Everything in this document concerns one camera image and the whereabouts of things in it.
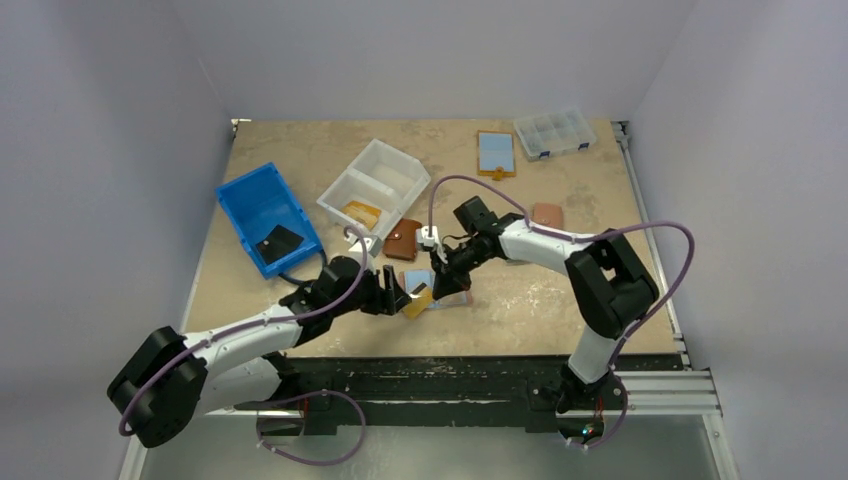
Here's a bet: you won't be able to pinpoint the aluminium frame rail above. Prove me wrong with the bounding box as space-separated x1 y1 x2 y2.
119 119 740 480

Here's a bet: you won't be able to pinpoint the brown leather card holder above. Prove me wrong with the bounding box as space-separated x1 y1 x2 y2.
382 218 422 261

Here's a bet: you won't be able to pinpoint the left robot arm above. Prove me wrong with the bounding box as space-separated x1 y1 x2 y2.
107 256 412 448

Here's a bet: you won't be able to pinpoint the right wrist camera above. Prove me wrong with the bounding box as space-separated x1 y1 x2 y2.
415 225 442 252

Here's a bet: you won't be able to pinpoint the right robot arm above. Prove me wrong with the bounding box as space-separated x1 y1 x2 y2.
416 196 659 413

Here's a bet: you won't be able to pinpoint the blue handled wire cutters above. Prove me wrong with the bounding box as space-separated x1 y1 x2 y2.
278 248 333 287

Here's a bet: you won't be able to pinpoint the gold card from holder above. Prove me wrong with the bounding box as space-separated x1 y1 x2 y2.
401 283 433 319

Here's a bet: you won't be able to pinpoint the white double compartment bin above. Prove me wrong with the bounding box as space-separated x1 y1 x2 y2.
317 139 431 241

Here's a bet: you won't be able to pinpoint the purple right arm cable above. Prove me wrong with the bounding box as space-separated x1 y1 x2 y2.
427 175 696 452

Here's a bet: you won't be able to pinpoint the blue plastic bin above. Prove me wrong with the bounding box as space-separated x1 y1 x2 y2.
215 162 326 279

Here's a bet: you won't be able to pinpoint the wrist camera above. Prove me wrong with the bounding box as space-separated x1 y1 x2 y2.
415 225 442 252
344 225 376 272

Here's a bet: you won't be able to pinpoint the orange open card holder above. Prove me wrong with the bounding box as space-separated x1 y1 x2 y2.
476 130 517 181

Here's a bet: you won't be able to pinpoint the clear plastic organizer box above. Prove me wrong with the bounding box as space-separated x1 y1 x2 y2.
513 108 597 161

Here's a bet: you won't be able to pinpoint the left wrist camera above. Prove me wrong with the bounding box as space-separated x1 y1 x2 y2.
344 225 376 272

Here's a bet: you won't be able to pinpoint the black mounting base plate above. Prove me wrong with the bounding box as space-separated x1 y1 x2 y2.
233 354 685 439

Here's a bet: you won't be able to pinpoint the black card holder in bin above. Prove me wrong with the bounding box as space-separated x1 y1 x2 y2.
256 225 304 265

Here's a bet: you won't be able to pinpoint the gold credit card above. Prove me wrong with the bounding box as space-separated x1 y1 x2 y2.
342 200 382 230

